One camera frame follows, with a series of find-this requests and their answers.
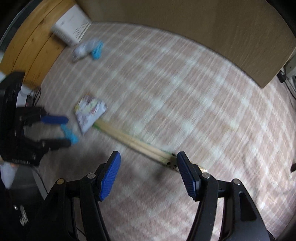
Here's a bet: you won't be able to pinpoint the clear plastic bag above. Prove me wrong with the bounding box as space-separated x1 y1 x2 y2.
72 39 103 62

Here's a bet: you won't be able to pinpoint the wooden chopsticks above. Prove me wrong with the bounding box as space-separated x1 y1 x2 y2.
93 119 178 171

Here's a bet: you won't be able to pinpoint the colourful snack packet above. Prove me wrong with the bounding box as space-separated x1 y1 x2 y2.
74 94 107 135

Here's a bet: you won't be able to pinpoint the plaid table cloth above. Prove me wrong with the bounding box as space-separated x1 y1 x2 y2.
39 23 295 240

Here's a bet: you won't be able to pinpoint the white router box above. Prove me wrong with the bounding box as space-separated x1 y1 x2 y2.
51 4 92 46

